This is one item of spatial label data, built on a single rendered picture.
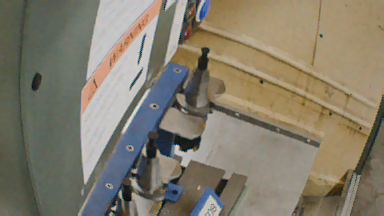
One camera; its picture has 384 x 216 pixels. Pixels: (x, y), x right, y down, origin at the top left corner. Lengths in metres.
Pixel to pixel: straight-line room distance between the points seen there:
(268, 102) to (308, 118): 0.13
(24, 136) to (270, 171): 1.39
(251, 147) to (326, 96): 0.28
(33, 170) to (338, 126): 1.40
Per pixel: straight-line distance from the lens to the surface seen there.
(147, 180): 1.04
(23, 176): 0.41
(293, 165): 1.74
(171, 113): 1.20
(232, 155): 1.74
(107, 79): 0.52
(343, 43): 1.55
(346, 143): 1.76
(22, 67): 0.34
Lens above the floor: 2.01
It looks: 41 degrees down
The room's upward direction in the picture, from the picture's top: 11 degrees clockwise
